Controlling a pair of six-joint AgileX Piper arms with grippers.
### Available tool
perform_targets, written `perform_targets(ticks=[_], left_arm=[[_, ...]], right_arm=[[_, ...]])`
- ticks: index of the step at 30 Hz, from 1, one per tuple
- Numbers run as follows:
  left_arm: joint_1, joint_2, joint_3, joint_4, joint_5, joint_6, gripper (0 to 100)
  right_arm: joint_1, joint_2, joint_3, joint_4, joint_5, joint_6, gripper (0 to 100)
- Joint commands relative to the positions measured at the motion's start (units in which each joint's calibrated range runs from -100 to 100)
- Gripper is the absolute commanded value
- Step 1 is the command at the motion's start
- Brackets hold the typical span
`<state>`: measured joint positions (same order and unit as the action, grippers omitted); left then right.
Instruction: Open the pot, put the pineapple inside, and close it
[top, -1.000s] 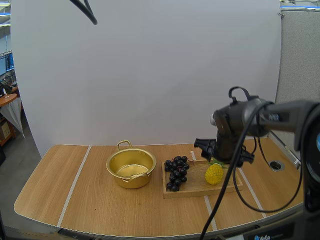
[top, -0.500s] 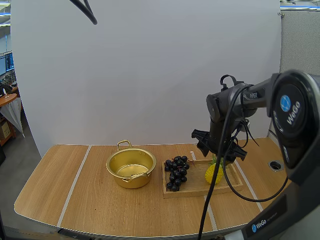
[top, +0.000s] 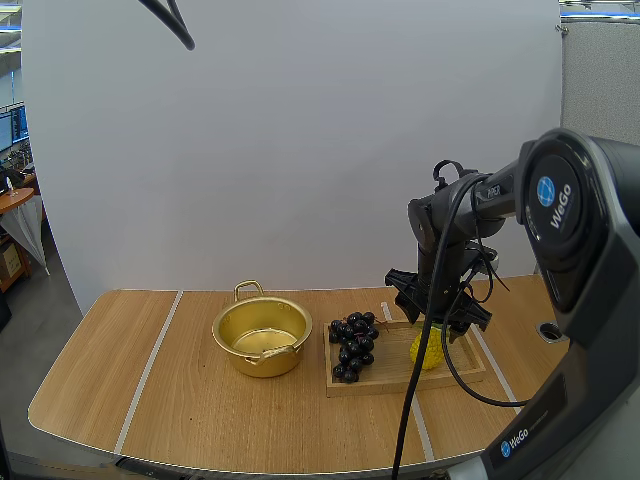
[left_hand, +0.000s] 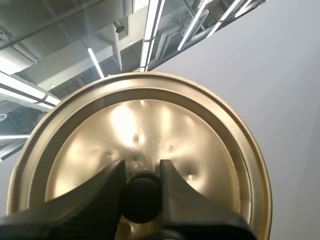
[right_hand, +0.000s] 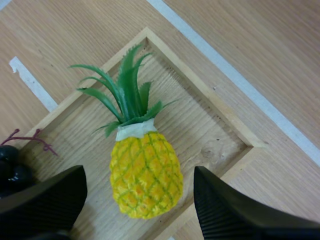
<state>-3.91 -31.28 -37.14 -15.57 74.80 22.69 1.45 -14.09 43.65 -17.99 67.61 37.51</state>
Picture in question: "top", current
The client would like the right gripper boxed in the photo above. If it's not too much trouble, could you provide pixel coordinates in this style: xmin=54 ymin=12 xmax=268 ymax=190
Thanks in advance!
xmin=384 ymin=267 xmax=494 ymax=347

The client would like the shallow wooden tray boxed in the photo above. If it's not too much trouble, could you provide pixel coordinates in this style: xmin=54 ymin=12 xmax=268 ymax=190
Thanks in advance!
xmin=323 ymin=318 xmax=488 ymax=399

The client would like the bunch of dark toy grapes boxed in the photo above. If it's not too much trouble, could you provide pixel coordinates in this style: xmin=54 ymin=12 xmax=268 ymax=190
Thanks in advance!
xmin=327 ymin=311 xmax=382 ymax=386

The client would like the white backdrop board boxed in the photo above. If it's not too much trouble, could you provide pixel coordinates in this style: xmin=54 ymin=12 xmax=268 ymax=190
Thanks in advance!
xmin=21 ymin=0 xmax=564 ymax=317

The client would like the grey partition panel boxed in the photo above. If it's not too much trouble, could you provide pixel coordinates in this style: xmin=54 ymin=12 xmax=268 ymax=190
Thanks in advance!
xmin=559 ymin=18 xmax=640 ymax=147

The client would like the computer monitor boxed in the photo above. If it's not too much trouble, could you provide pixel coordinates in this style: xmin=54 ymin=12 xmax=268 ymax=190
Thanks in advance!
xmin=0 ymin=102 xmax=27 ymax=154

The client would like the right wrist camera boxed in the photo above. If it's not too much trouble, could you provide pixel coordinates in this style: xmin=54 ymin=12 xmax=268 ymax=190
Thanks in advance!
xmin=467 ymin=246 xmax=502 ymax=274

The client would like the black cable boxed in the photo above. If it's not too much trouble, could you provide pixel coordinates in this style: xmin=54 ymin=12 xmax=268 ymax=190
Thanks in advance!
xmin=390 ymin=172 xmax=494 ymax=480
xmin=441 ymin=239 xmax=529 ymax=406
xmin=136 ymin=0 xmax=197 ymax=52

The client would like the gold pot with two handles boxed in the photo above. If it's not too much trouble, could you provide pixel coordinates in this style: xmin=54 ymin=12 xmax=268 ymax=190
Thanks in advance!
xmin=211 ymin=279 xmax=314 ymax=379

